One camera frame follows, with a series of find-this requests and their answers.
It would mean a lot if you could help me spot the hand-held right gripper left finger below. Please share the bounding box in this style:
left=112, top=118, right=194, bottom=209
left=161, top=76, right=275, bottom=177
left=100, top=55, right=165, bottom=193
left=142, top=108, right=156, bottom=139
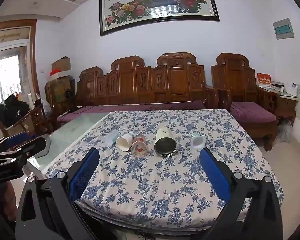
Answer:
left=15, top=147, right=102, bottom=240

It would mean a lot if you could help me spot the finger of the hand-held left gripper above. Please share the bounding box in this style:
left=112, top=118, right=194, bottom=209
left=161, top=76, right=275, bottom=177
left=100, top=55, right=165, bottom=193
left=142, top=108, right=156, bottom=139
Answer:
left=0, top=131, right=38, bottom=153
left=0, top=134, right=52, bottom=160

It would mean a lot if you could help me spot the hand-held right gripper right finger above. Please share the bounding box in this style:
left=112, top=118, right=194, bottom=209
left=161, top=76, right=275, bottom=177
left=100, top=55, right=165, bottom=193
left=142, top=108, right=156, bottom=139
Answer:
left=199, top=147, right=283, bottom=240

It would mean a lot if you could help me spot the small white green cup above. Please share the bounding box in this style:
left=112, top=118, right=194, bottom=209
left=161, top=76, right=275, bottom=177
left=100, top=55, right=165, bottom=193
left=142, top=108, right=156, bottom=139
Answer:
left=191, top=132, right=206, bottom=149

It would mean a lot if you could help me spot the light blue plastic cup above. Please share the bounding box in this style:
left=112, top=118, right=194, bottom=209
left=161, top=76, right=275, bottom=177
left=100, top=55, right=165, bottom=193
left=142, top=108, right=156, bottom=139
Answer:
left=105, top=131, right=121, bottom=144

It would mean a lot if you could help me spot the white paper cup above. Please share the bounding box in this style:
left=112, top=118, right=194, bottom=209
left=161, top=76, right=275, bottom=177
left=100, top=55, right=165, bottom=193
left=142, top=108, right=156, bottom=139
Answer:
left=116, top=132, right=137, bottom=152

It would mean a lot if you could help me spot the cream steel thermos cup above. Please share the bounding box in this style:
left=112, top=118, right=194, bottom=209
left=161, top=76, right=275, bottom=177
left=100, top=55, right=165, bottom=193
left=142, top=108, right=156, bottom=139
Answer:
left=154, top=127, right=178, bottom=158

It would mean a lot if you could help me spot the clear glass cup floral print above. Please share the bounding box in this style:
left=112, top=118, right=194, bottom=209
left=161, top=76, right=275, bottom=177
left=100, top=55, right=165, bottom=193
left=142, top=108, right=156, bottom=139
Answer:
left=130, top=134, right=148, bottom=158

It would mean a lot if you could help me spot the wooden chair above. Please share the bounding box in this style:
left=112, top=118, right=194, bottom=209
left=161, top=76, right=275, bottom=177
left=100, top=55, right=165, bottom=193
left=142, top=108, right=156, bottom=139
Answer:
left=0, top=99, right=56, bottom=142

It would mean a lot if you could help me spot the black bag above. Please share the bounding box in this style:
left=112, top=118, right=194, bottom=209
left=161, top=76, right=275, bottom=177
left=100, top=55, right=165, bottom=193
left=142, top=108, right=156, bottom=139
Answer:
left=0, top=94, right=31, bottom=128

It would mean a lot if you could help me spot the glass top coffee table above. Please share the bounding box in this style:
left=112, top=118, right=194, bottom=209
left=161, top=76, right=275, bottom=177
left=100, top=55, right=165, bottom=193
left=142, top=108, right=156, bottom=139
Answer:
left=27, top=112, right=113, bottom=180

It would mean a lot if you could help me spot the white plastic bag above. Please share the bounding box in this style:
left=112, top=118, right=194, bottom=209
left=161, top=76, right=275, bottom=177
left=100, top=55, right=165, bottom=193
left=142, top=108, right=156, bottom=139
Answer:
left=34, top=93, right=52, bottom=118

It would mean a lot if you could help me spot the blue floral tablecloth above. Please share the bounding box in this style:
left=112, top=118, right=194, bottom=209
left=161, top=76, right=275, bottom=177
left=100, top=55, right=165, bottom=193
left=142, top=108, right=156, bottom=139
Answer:
left=44, top=109, right=285, bottom=230

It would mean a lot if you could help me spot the black desk fan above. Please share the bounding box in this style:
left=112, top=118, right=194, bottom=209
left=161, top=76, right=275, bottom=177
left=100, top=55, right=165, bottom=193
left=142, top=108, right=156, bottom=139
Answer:
left=64, top=89, right=78, bottom=112

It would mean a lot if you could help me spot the large printed cardboard box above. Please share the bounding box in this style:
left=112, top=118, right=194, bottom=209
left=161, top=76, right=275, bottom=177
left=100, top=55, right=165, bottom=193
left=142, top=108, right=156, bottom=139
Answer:
left=45, top=76, right=75, bottom=105

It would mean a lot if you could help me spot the window with metal grille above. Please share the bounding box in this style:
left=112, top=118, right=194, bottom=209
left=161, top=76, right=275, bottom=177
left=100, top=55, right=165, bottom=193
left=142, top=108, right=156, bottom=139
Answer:
left=0, top=45, right=32, bottom=107

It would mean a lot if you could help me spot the square purple seat cushion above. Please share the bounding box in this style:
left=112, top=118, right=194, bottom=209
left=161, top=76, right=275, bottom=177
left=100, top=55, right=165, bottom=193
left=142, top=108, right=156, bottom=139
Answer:
left=230, top=101, right=277, bottom=123

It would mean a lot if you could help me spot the long purple sofa cushion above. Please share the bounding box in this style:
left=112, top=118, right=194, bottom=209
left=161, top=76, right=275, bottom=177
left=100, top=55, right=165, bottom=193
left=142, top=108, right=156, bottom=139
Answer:
left=56, top=100, right=207, bottom=125

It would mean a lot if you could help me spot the clear plastic bag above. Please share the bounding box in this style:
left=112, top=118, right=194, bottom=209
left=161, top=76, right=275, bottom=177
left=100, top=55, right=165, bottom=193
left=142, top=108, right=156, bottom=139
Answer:
left=277, top=119, right=294, bottom=143

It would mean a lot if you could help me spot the brown cardboard box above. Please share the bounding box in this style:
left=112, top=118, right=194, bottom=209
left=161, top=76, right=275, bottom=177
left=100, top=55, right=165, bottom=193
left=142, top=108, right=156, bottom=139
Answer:
left=51, top=56, right=71, bottom=72

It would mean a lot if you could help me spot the carved wooden armchair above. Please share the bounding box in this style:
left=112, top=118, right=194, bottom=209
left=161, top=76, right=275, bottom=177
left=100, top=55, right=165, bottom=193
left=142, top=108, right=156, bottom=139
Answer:
left=210, top=52, right=281, bottom=151

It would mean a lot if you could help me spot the wooden side table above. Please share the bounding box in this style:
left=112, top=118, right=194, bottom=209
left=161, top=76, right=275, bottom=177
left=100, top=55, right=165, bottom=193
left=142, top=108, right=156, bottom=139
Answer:
left=272, top=90, right=299, bottom=126

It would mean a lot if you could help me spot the red desk calendar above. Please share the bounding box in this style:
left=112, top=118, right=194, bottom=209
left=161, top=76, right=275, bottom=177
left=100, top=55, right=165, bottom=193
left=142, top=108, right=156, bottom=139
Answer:
left=256, top=73, right=272, bottom=89

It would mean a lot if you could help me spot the carved wooden sofa bench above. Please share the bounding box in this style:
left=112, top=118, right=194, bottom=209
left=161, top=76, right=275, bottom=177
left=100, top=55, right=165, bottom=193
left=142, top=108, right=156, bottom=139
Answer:
left=75, top=52, right=219, bottom=110

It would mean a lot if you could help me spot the white box device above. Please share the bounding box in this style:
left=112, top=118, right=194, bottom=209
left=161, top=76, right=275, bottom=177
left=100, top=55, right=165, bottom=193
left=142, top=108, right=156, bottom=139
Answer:
left=289, top=82, right=299, bottom=97

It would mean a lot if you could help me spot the framed peacock flower painting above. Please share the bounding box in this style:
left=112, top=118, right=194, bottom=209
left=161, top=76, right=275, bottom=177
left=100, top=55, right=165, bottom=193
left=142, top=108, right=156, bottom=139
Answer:
left=99, top=0, right=220, bottom=37

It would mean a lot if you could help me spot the grey wall electrical panel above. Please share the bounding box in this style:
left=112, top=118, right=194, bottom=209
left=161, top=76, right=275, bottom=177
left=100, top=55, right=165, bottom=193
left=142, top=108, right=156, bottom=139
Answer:
left=272, top=18, right=295, bottom=40

